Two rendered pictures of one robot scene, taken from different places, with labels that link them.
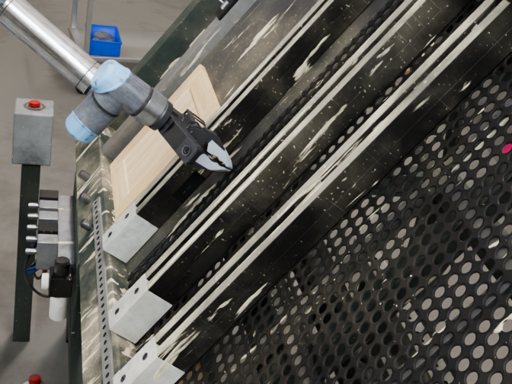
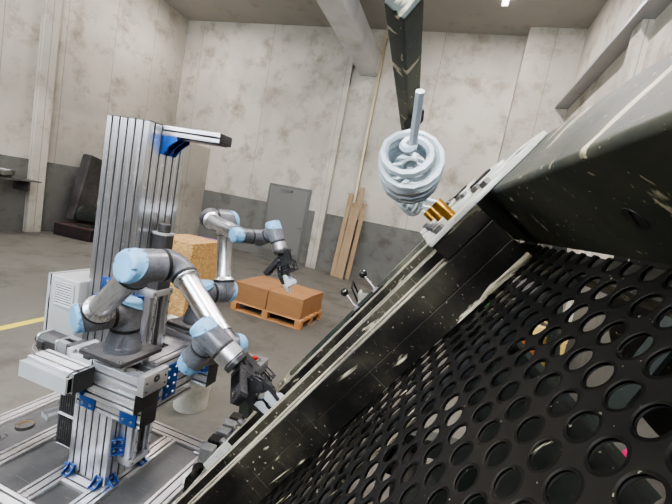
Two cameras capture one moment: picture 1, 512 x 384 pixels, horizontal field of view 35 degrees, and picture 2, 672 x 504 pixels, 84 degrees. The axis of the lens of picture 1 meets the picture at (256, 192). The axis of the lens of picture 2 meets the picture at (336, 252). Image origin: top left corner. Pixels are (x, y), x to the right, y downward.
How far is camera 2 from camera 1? 0.96 m
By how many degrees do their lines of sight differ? 34
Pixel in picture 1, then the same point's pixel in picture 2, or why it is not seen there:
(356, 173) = (279, 443)
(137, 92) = (215, 341)
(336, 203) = (258, 475)
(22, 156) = not seen: hidden behind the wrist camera
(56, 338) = not seen: outside the picture
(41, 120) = not seen: hidden behind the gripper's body
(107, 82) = (195, 330)
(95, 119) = (189, 357)
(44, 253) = (202, 456)
